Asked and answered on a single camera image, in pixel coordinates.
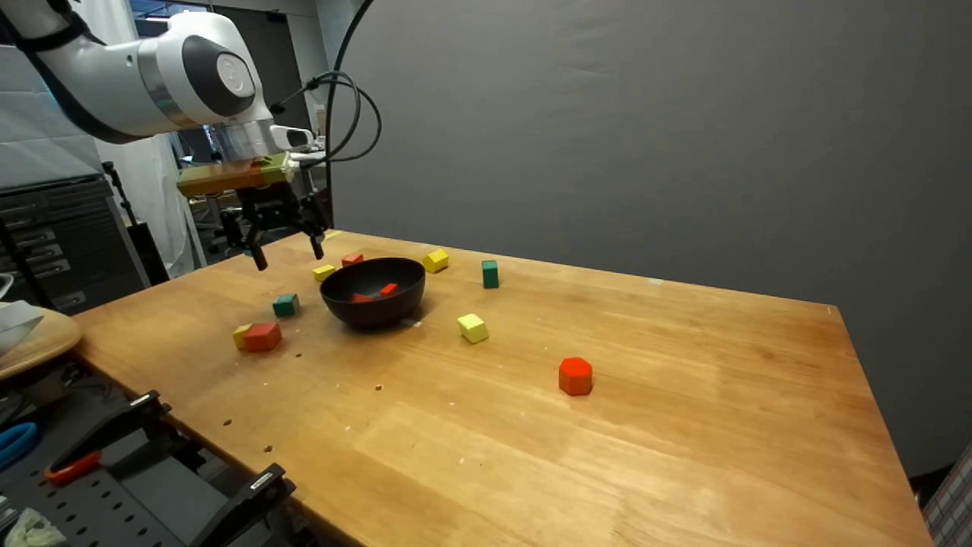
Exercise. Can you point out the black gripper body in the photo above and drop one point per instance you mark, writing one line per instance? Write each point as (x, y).
(279, 207)

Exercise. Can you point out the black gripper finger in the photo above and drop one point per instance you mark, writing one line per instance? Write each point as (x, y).
(252, 247)
(317, 240)

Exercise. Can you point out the green block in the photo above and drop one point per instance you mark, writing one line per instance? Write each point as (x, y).
(285, 306)
(490, 275)

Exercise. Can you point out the red cube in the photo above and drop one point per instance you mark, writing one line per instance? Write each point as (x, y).
(390, 291)

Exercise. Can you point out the yellow cube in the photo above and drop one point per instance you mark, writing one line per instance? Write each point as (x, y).
(473, 328)

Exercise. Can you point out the orange hexagonal block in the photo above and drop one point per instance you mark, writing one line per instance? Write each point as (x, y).
(574, 376)

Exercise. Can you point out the red triangular prism block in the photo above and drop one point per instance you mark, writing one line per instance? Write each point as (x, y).
(362, 300)

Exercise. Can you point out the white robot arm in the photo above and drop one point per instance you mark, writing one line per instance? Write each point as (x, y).
(192, 75)

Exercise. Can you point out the black bowl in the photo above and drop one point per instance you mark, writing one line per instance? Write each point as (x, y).
(368, 278)

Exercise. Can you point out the black drawer cabinet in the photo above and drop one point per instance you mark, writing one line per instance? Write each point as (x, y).
(65, 245)

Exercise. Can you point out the round wooden board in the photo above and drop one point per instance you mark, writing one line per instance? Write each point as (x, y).
(48, 338)

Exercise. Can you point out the white cloth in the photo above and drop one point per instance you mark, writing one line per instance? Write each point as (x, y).
(15, 322)

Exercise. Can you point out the black clamp front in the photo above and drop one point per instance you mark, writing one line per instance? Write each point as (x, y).
(243, 508)

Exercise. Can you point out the black pegboard tool tray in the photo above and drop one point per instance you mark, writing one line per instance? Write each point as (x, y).
(157, 486)

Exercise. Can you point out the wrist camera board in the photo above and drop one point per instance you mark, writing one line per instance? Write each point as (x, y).
(231, 174)

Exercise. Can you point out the red handled clamp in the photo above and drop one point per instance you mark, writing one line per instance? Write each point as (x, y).
(86, 451)

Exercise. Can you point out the blue handled scissors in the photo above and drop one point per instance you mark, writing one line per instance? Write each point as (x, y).
(15, 442)

